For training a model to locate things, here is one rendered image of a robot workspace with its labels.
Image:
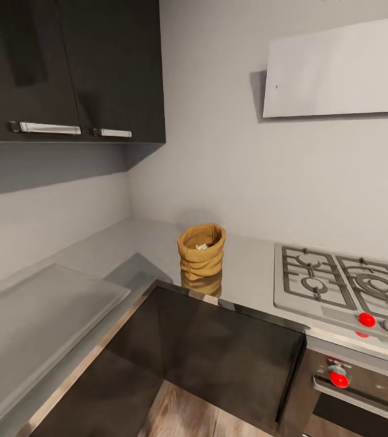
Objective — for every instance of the popcorn bag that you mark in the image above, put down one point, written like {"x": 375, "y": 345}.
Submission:
{"x": 200, "y": 263}

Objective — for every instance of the burner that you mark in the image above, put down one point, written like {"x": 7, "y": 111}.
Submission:
{"x": 346, "y": 290}

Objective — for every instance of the drop in sink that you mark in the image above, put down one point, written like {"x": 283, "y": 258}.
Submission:
{"x": 42, "y": 319}

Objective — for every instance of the oven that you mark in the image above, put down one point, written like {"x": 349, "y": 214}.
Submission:
{"x": 334, "y": 391}

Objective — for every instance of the cabinet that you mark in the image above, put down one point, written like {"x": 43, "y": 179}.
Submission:
{"x": 81, "y": 71}

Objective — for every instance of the range hood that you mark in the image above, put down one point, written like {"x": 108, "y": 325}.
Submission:
{"x": 336, "y": 71}

